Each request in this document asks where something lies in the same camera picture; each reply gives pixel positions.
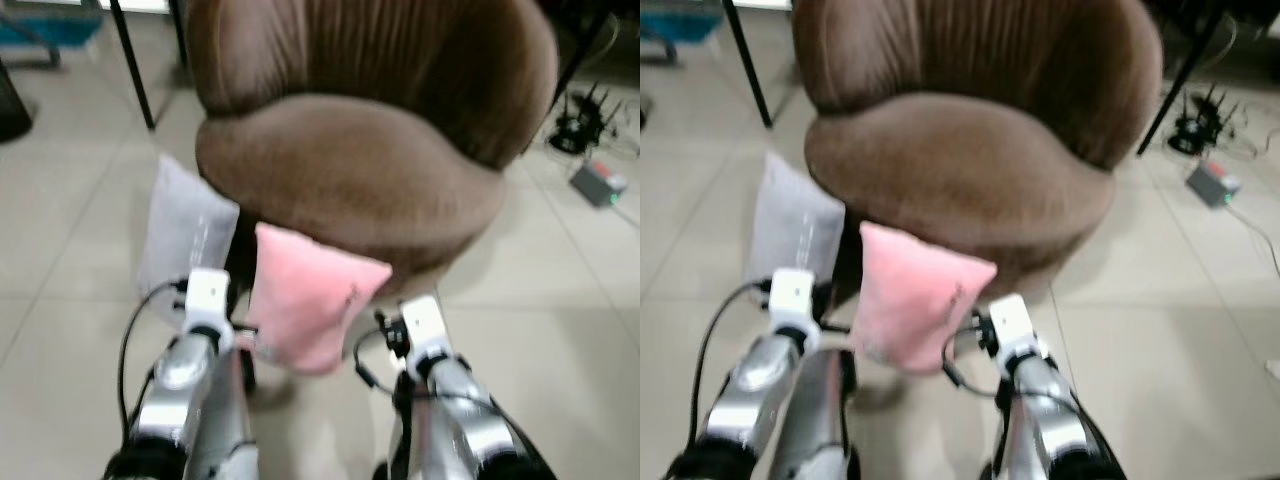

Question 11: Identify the pink pillow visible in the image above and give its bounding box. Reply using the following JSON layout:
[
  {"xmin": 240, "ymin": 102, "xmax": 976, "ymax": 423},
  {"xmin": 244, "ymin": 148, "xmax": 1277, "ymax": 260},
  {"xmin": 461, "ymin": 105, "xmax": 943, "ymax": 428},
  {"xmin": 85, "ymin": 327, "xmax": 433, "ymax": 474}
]
[
  {"xmin": 849, "ymin": 220, "xmax": 1000, "ymax": 377},
  {"xmin": 244, "ymin": 221, "xmax": 394, "ymax": 378}
]

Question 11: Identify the grey pillow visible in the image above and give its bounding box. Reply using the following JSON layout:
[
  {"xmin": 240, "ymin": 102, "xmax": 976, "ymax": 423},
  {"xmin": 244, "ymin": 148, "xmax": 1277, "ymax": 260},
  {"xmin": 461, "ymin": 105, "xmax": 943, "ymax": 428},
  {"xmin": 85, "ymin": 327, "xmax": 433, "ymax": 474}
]
[
  {"xmin": 745, "ymin": 150, "xmax": 848, "ymax": 301},
  {"xmin": 136, "ymin": 153, "xmax": 242, "ymax": 313}
]

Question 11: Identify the brown velvet sofa chair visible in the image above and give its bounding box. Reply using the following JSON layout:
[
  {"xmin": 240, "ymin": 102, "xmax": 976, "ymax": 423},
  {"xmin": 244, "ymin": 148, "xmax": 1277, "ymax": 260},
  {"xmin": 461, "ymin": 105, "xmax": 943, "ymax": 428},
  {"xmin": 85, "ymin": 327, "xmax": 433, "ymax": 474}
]
[
  {"xmin": 792, "ymin": 0, "xmax": 1165, "ymax": 304},
  {"xmin": 186, "ymin": 0, "xmax": 559, "ymax": 304}
]

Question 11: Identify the grey power box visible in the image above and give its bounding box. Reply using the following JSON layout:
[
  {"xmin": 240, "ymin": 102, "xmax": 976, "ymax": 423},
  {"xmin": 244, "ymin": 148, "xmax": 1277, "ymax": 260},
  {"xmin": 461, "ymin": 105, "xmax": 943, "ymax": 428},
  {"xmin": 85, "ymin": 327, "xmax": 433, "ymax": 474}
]
[
  {"xmin": 569, "ymin": 159, "xmax": 630, "ymax": 210},
  {"xmin": 1186, "ymin": 157, "xmax": 1244, "ymax": 210}
]

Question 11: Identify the black slanted table leg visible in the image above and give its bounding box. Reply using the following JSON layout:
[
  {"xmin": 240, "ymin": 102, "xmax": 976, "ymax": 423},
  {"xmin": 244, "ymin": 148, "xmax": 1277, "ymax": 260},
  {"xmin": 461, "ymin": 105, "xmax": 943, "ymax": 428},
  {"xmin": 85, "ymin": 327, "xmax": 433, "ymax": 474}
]
[
  {"xmin": 107, "ymin": 0, "xmax": 158, "ymax": 132},
  {"xmin": 721, "ymin": 0, "xmax": 774, "ymax": 130}
]

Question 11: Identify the black router with antennas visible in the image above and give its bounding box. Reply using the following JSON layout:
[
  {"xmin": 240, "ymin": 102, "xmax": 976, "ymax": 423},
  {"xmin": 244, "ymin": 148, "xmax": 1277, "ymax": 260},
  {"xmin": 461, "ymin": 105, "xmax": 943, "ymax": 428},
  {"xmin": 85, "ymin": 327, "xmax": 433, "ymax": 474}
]
[
  {"xmin": 1167, "ymin": 83, "xmax": 1243, "ymax": 157},
  {"xmin": 547, "ymin": 83, "xmax": 628, "ymax": 157}
]

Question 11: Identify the black round bin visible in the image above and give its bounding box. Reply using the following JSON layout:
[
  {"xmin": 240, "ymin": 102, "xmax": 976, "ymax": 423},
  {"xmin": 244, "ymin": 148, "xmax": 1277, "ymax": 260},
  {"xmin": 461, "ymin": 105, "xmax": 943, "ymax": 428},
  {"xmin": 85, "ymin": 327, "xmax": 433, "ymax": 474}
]
[{"xmin": 0, "ymin": 58, "xmax": 35, "ymax": 144}]

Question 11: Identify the thin black stand leg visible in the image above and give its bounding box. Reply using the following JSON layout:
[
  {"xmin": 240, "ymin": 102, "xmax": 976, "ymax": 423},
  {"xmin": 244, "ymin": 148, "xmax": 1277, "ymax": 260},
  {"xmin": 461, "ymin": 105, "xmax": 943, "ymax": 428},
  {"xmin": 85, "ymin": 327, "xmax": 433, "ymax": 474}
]
[
  {"xmin": 553, "ymin": 8, "xmax": 618, "ymax": 113},
  {"xmin": 1136, "ymin": 8, "xmax": 1233, "ymax": 158}
]

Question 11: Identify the blue crate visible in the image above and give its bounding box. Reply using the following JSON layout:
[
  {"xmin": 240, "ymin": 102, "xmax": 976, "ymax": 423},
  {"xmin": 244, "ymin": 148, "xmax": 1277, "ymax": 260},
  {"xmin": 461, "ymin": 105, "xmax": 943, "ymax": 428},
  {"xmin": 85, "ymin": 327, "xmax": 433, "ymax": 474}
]
[
  {"xmin": 0, "ymin": 8, "xmax": 104, "ymax": 69},
  {"xmin": 640, "ymin": 0, "xmax": 725, "ymax": 63}
]

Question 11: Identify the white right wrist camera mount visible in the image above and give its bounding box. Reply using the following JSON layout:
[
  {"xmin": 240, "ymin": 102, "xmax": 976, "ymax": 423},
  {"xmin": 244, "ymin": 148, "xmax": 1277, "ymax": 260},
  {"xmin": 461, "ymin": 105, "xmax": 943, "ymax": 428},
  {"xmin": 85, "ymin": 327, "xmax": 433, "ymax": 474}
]
[
  {"xmin": 987, "ymin": 292, "xmax": 1048, "ymax": 379},
  {"xmin": 399, "ymin": 294, "xmax": 457, "ymax": 381}
]

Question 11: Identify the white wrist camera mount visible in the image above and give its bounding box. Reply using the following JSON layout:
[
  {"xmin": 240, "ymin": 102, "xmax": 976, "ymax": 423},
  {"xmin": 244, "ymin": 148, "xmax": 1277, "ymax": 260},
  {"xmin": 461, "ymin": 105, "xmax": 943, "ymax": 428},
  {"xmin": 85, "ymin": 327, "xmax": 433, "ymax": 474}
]
[
  {"xmin": 182, "ymin": 267, "xmax": 237, "ymax": 353},
  {"xmin": 399, "ymin": 294, "xmax": 457, "ymax": 381},
  {"xmin": 767, "ymin": 267, "xmax": 824, "ymax": 353},
  {"xmin": 987, "ymin": 292, "xmax": 1048, "ymax": 379}
]

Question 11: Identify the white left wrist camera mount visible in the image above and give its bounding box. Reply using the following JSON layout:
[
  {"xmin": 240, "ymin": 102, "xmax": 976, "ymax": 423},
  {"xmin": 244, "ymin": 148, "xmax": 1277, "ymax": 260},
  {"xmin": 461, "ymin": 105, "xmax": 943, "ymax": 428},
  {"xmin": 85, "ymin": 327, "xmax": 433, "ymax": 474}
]
[
  {"xmin": 767, "ymin": 267, "xmax": 824, "ymax": 353},
  {"xmin": 182, "ymin": 267, "xmax": 237, "ymax": 353}
]

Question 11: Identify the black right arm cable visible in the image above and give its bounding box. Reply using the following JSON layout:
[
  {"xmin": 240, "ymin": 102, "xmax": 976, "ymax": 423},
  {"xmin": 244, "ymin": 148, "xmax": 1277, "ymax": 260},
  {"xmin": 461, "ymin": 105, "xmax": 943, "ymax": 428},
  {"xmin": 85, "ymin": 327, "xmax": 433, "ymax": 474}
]
[
  {"xmin": 940, "ymin": 322, "xmax": 997, "ymax": 399},
  {"xmin": 351, "ymin": 322, "xmax": 405, "ymax": 399}
]

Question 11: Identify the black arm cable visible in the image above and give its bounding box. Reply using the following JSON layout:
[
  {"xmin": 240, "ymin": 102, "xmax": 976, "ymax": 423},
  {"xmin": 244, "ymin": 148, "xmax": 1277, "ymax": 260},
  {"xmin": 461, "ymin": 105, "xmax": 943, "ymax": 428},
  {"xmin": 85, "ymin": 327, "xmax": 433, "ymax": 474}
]
[
  {"xmin": 351, "ymin": 322, "xmax": 405, "ymax": 399},
  {"xmin": 940, "ymin": 322, "xmax": 997, "ymax": 399},
  {"xmin": 694, "ymin": 278, "xmax": 773, "ymax": 451},
  {"xmin": 117, "ymin": 278, "xmax": 191, "ymax": 443}
]

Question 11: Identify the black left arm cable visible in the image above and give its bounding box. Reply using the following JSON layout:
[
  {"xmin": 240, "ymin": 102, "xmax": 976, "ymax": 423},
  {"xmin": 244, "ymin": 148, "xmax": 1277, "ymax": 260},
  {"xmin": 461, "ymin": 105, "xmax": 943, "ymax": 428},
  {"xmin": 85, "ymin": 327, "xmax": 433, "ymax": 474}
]
[
  {"xmin": 117, "ymin": 278, "xmax": 191, "ymax": 443},
  {"xmin": 694, "ymin": 278, "xmax": 773, "ymax": 451}
]

